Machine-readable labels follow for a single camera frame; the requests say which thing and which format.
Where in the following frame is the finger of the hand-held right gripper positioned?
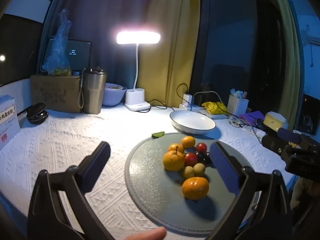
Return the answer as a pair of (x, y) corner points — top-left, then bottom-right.
(261, 127), (320, 153)
(280, 144), (320, 181)

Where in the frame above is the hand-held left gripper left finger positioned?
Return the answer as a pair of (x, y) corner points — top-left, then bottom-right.
(27, 141), (115, 240)

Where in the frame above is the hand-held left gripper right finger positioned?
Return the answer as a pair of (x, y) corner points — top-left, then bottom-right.
(206, 141), (293, 240)

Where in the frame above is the small tan round fruit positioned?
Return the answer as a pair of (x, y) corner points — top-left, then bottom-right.
(182, 165), (195, 180)
(193, 163), (206, 177)

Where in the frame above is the orange mandarin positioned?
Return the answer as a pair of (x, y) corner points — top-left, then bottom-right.
(182, 177), (209, 200)

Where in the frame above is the large orange with stem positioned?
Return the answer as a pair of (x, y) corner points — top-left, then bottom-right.
(163, 145), (185, 172)

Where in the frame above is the white round plate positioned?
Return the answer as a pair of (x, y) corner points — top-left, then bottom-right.
(169, 110), (216, 135)

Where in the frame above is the grey round tray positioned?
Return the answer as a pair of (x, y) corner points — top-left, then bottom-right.
(124, 132), (260, 235)

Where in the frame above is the yellow tissue box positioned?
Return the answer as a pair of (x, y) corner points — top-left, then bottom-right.
(264, 112), (289, 132)

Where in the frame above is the purple cloth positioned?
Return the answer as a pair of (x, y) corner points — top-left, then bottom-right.
(239, 111), (265, 127)

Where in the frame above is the small round orange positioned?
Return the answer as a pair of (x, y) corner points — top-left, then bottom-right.
(168, 143), (185, 154)
(181, 136), (196, 148)

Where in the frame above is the white woven basket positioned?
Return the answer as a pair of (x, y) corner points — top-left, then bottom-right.
(227, 94), (250, 114)

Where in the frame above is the yellow printed bag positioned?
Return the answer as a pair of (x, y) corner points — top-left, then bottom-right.
(202, 101), (229, 115)

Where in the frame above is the white power strip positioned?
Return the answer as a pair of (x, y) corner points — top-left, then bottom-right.
(179, 104), (208, 113)

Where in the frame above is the lavender bowl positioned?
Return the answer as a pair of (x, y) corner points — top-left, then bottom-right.
(102, 83), (127, 107)

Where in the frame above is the steel tumbler with lid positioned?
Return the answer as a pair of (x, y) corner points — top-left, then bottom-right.
(78, 67), (107, 115)

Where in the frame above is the white desk lamp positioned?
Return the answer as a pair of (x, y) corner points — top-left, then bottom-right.
(116, 31), (161, 112)

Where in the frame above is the black round case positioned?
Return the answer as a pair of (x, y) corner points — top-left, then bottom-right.
(26, 102), (49, 125)

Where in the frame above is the green curtain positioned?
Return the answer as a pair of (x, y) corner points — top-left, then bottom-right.
(267, 0), (302, 130)

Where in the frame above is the brown cardboard box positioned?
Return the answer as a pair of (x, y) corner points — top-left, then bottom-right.
(30, 74), (84, 114)

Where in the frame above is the white printed box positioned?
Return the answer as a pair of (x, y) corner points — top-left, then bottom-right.
(0, 94), (22, 152)

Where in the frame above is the dark window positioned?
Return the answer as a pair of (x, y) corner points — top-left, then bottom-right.
(192, 0), (285, 110)

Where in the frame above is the black monitor screen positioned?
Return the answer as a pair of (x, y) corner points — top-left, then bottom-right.
(47, 38), (92, 72)

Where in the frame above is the clear blue plastic bag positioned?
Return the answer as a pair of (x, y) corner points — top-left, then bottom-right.
(42, 9), (72, 77)

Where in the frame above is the yellow curtain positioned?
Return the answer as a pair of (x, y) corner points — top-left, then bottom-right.
(137, 0), (200, 108)

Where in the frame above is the dark blue curtain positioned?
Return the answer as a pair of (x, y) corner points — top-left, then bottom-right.
(40, 0), (173, 103)

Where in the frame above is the white wall charger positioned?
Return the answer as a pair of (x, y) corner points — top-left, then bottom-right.
(182, 94), (193, 108)

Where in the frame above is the white cable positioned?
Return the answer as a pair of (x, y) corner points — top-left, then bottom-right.
(192, 91), (222, 105)

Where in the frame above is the black cable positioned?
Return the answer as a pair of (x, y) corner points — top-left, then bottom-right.
(147, 83), (189, 110)

